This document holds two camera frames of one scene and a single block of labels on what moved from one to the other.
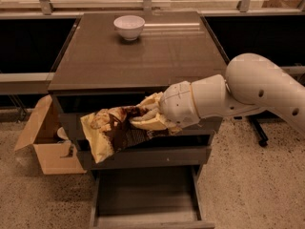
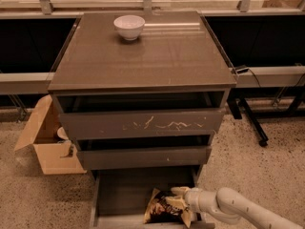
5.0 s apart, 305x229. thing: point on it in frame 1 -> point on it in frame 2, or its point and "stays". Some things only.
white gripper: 176,103 -> 193,197
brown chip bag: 110,129 -> 160,209
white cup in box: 61,133 stays
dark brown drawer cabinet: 112,59 stays
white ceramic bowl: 130,26 stays
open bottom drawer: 149,197 stays
